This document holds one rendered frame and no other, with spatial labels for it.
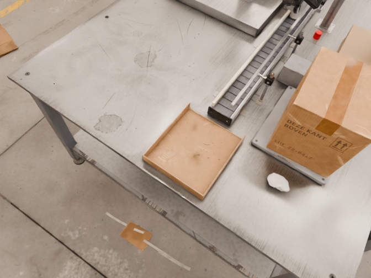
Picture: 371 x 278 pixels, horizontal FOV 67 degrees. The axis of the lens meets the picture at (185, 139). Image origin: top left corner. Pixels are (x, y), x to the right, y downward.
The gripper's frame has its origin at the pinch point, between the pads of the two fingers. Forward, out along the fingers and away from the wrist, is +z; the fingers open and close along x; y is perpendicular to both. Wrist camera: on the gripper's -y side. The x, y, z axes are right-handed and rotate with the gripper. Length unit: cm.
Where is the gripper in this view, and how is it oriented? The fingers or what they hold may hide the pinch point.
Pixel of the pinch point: (297, 11)
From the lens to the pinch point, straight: 159.7
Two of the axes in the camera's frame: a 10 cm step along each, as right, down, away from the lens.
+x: -5.2, 8.5, 0.4
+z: 2.3, 1.0, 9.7
